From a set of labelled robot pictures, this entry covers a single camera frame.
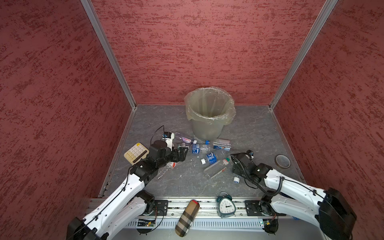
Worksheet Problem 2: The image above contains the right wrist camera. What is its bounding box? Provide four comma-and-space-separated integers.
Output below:
246, 150, 254, 160

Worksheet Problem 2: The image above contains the plaid glasses case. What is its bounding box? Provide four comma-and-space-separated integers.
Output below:
175, 200, 200, 237

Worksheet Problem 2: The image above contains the blue cap flat bottle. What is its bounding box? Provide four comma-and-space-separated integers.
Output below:
205, 139, 232, 152

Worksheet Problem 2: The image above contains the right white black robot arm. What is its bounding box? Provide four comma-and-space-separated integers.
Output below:
230, 151, 357, 240

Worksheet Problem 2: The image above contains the red white label bottle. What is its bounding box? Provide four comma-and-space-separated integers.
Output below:
157, 162, 177, 179

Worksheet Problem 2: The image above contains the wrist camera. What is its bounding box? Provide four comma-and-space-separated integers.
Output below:
246, 150, 254, 160
163, 132, 175, 150

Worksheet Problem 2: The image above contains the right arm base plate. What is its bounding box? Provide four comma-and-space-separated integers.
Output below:
244, 200, 285, 217

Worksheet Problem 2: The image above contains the beige calculator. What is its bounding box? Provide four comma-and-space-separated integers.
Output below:
124, 143, 149, 165

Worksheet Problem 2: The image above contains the grey mesh waste bin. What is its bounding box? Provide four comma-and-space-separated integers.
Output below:
188, 88, 232, 142

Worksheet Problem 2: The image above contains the green label small bottle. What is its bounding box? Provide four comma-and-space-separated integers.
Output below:
177, 143, 190, 150

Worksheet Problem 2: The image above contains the tape roll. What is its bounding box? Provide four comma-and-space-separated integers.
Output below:
275, 155, 291, 169

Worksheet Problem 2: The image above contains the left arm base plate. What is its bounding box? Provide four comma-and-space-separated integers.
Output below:
143, 199, 169, 217

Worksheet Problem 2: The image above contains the green alarm clock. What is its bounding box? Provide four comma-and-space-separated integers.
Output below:
216, 192, 237, 218

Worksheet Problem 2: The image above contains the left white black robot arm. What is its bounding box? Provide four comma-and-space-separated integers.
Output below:
66, 140, 189, 240

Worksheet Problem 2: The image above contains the blue label crushed bottle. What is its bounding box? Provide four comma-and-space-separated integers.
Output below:
201, 152, 226, 165

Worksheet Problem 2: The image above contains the blue label bottle white cap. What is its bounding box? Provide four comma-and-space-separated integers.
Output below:
192, 144, 212, 155

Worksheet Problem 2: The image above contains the green cap square bottle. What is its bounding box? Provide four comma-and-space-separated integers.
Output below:
204, 157, 231, 179

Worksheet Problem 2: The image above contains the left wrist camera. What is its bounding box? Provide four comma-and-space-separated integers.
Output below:
163, 132, 175, 150

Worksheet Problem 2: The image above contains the purple label clear bottle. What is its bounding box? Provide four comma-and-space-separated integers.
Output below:
173, 132, 197, 145

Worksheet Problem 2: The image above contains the clear plastic bin liner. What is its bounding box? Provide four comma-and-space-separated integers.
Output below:
184, 87, 236, 126

